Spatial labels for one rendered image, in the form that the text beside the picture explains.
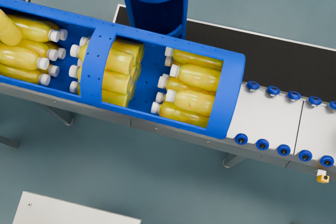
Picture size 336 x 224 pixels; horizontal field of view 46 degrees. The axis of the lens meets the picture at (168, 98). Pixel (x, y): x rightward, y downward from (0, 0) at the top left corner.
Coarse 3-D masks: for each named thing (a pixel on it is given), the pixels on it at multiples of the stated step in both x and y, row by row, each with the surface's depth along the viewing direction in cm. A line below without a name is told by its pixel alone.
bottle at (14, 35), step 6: (0, 12) 115; (0, 18) 115; (6, 18) 117; (0, 24) 115; (6, 24) 118; (12, 24) 121; (0, 30) 117; (6, 30) 119; (12, 30) 122; (18, 30) 126; (0, 36) 121; (6, 36) 121; (12, 36) 123; (18, 36) 126; (6, 42) 125; (12, 42) 126; (18, 42) 128
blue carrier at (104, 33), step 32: (0, 0) 125; (96, 32) 119; (128, 32) 121; (64, 64) 145; (96, 64) 116; (160, 64) 142; (224, 64) 116; (64, 96) 126; (96, 96) 121; (224, 96) 113; (192, 128) 122; (224, 128) 117
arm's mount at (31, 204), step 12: (24, 192) 125; (24, 204) 124; (36, 204) 124; (48, 204) 123; (60, 204) 123; (72, 204) 123; (24, 216) 123; (36, 216) 123; (48, 216) 122; (60, 216) 122; (72, 216) 122; (84, 216) 122; (96, 216) 122; (108, 216) 122; (120, 216) 122
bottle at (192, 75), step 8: (184, 64) 125; (192, 64) 125; (176, 72) 124; (184, 72) 123; (192, 72) 123; (200, 72) 123; (208, 72) 123; (216, 72) 123; (184, 80) 124; (192, 80) 123; (200, 80) 123; (208, 80) 122; (216, 80) 122; (208, 88) 124; (216, 88) 123
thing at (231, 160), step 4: (228, 156) 210; (232, 156) 193; (236, 156) 182; (240, 156) 179; (224, 160) 225; (228, 160) 206; (232, 160) 198; (236, 160) 195; (240, 160) 191; (224, 164) 222; (228, 164) 217; (232, 164) 213
